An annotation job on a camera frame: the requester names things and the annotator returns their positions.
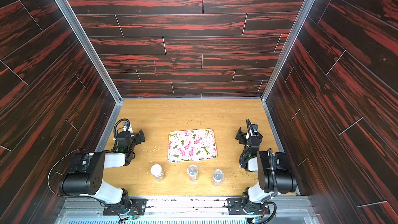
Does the clear plastic candy jar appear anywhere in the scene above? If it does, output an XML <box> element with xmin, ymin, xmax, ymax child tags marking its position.
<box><xmin>212</xmin><ymin>169</ymin><xmax>224</xmax><ymax>186</ymax></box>

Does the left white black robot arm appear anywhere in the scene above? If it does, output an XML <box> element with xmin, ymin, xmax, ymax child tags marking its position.
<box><xmin>59</xmin><ymin>130</ymin><xmax>145</xmax><ymax>208</ymax></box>

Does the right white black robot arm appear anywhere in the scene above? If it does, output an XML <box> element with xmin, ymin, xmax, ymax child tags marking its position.
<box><xmin>235</xmin><ymin>126</ymin><xmax>297</xmax><ymax>204</ymax></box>

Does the jar with white lid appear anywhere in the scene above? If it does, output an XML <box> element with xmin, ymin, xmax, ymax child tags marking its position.
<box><xmin>150</xmin><ymin>164</ymin><xmax>165</xmax><ymax>181</ymax></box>

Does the middle clear candy jar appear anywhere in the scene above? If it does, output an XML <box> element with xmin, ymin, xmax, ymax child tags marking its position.
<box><xmin>187</xmin><ymin>164</ymin><xmax>199</xmax><ymax>182</ymax></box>

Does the floral pattern tray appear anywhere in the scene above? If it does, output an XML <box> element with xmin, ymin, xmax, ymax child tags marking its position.
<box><xmin>167</xmin><ymin>129</ymin><xmax>218</xmax><ymax>163</ymax></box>

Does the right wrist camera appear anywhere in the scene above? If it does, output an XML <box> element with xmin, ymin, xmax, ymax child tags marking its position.
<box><xmin>251</xmin><ymin>123</ymin><xmax>258</xmax><ymax>135</ymax></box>

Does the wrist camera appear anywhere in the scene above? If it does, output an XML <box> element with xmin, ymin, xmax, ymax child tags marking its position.
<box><xmin>251</xmin><ymin>123</ymin><xmax>258</xmax><ymax>135</ymax></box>
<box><xmin>123</xmin><ymin>122</ymin><xmax>133</xmax><ymax>133</ymax></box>

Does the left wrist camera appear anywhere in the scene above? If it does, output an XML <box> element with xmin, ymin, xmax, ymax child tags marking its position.
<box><xmin>123</xmin><ymin>122</ymin><xmax>133</xmax><ymax>133</ymax></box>

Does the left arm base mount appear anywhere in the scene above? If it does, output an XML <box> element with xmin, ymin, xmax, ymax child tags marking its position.
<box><xmin>103</xmin><ymin>198</ymin><xmax>147</xmax><ymax>217</ymax></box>

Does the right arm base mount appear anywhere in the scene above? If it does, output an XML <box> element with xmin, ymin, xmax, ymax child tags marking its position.
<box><xmin>224</xmin><ymin>197</ymin><xmax>270</xmax><ymax>215</ymax></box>

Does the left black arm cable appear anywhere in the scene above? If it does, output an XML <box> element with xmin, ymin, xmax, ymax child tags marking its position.
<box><xmin>47</xmin><ymin>148</ymin><xmax>86</xmax><ymax>197</ymax></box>

